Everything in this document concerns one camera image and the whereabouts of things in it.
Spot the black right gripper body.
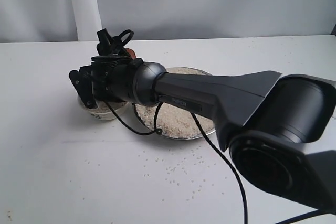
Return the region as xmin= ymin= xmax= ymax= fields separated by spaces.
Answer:
xmin=91 ymin=56 xmax=139 ymax=103

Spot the brown wooden cup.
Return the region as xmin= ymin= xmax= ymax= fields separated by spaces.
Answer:
xmin=125 ymin=48 xmax=136 ymax=59

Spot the white ceramic rice bowl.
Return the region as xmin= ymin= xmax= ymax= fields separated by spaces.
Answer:
xmin=77 ymin=96 xmax=129 ymax=121

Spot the round steel rice plate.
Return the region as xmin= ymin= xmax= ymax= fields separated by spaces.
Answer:
xmin=133 ymin=67 xmax=215 ymax=140

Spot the white backdrop curtain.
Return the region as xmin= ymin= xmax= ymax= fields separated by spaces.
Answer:
xmin=1 ymin=0 xmax=335 ymax=42

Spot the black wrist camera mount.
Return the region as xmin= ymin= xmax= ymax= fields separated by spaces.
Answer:
xmin=91 ymin=29 xmax=134 ymax=63

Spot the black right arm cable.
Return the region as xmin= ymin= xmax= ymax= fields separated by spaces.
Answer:
xmin=104 ymin=102 xmax=249 ymax=224

